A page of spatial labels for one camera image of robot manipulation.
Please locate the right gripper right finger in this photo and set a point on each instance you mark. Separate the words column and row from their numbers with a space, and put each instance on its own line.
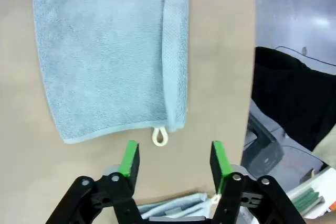
column 223, row 165

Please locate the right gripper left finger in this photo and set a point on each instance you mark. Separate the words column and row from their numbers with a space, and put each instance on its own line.
column 126, row 165

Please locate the light blue terry towel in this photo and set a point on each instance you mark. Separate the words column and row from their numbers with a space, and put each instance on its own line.
column 99, row 51
column 168, row 204

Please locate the dark grey plastic stool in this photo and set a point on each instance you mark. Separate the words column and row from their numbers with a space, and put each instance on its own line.
column 265, row 153

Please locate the person in beige shirt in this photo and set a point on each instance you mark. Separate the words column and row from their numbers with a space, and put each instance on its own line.
column 288, row 90

